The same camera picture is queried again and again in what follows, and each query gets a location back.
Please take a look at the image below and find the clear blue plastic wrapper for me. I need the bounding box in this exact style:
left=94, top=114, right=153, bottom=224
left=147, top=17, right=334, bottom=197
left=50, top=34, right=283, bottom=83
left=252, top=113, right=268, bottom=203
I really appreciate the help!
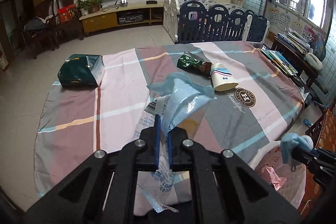
left=133, top=73, right=216, bottom=215

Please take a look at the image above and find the pink plastic bag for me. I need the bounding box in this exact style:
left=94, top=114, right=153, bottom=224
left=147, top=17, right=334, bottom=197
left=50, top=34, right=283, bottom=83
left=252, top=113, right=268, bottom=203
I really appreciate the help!
left=261, top=166, right=287, bottom=191

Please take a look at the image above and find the light blue cleaning cloth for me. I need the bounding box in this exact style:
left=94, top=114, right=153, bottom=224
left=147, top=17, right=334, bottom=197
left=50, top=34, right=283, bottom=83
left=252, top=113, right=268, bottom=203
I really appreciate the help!
left=280, top=132, right=315, bottom=172

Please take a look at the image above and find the white printed trash bag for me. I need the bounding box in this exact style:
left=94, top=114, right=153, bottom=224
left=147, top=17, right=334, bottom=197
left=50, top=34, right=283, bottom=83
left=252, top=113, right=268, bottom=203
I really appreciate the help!
left=249, top=141, right=306, bottom=209

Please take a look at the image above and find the white striped paper cup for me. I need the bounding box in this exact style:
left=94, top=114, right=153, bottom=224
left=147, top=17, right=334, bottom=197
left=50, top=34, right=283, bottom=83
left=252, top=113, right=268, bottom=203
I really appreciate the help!
left=210, top=63, right=238, bottom=92

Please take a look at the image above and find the dark green gift bag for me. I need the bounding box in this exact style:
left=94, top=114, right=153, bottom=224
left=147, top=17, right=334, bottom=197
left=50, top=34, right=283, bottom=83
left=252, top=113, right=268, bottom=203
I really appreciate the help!
left=58, top=54, right=105, bottom=88

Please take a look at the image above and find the striped pastel tablecloth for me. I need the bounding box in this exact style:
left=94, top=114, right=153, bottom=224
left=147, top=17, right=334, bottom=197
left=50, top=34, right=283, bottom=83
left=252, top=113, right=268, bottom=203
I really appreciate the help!
left=34, top=42, right=303, bottom=196

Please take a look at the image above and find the navy white baby fence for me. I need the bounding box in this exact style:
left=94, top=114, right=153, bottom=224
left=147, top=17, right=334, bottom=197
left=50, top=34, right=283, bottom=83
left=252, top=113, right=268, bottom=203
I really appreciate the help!
left=163, top=0, right=270, bottom=48

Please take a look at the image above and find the yellow wooden tv cabinet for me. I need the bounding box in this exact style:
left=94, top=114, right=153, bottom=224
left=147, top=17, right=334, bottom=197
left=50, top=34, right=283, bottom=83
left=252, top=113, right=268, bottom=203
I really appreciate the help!
left=80, top=2, right=163, bottom=35

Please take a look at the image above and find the stack of books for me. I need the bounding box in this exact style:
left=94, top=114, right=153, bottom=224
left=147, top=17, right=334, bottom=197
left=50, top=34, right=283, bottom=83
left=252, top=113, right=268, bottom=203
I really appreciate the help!
left=264, top=32, right=317, bottom=77

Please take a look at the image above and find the potted green plant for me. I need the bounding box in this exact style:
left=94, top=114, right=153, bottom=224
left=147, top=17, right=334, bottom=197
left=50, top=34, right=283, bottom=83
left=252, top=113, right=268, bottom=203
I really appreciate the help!
left=78, top=0, right=102, bottom=14

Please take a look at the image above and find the red gift box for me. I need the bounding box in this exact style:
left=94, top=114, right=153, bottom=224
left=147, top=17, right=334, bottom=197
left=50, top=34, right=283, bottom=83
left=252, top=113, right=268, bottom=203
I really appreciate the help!
left=58, top=4, right=77, bottom=24

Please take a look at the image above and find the dark wooden chair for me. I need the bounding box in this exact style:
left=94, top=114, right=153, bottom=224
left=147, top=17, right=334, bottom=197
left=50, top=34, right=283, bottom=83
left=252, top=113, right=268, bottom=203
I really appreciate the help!
left=23, top=0, right=84, bottom=60

